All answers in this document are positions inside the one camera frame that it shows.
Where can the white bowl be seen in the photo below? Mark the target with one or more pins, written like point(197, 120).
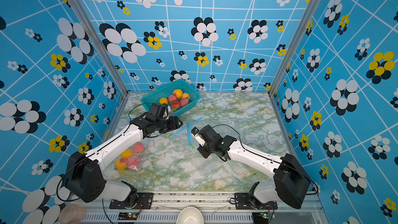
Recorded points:
point(190, 215)

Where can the yellow orange peach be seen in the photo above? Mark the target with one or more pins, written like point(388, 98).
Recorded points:
point(121, 164)

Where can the clear zip bag blue zipper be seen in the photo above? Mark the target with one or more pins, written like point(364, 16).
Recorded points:
point(134, 163)

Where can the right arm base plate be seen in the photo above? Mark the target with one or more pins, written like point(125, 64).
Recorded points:
point(245, 201)

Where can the yellow round peach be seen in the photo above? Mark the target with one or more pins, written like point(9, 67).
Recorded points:
point(164, 101)

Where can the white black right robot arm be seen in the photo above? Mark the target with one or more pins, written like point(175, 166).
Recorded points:
point(291, 182)

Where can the aluminium front rail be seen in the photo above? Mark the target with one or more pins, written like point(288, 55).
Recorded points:
point(216, 207)

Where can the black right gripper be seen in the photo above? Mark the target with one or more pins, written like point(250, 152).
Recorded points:
point(204, 154)

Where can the pink peach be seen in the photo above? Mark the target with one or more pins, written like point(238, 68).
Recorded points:
point(138, 148)

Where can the yellow peach front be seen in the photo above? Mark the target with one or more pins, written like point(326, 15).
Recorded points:
point(127, 153)

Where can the yellow red peach top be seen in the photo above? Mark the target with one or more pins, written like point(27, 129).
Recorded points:
point(178, 93)

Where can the teal plastic mesh basket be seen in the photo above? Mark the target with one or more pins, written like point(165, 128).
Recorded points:
point(188, 100)

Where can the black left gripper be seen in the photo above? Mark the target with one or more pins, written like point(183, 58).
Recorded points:
point(175, 122)

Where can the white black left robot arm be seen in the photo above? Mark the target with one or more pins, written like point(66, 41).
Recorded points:
point(84, 173)

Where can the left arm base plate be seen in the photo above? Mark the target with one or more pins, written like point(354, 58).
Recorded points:
point(139, 201)

